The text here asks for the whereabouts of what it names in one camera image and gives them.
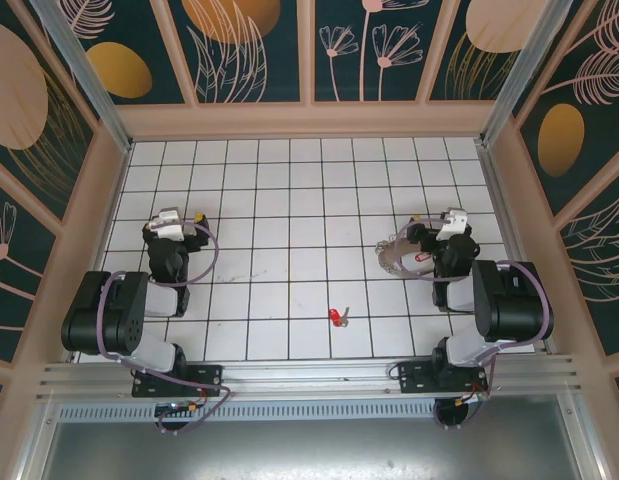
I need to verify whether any silver keyring chain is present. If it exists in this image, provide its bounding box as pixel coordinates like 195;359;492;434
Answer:
373;239;435;276

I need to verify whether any yellow connector with circuit board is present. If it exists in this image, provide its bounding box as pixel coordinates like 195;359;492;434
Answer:
153;399;203;417

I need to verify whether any grey metal sheet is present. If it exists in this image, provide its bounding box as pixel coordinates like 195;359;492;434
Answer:
38;418;583;480

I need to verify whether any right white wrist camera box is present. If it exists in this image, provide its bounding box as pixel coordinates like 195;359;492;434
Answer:
435;208;469;242

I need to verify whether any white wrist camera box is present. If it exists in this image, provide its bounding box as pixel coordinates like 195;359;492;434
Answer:
435;208;469;242
148;207;185;240

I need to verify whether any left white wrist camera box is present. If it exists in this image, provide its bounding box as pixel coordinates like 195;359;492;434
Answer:
148;207;185;240

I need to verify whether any aluminium side rail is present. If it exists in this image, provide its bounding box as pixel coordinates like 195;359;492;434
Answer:
476;142;558;356

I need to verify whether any yellow connector with red wires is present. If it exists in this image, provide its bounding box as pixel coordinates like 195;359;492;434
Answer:
453;388;492;407

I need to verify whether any aluminium corner post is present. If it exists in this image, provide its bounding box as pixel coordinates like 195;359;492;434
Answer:
28;0;136;154
478;0;575;147

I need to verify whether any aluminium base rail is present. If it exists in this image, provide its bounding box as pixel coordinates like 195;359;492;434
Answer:
36;353;588;405

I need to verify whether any slotted grey cable duct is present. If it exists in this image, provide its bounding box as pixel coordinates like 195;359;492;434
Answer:
56;402;565;422

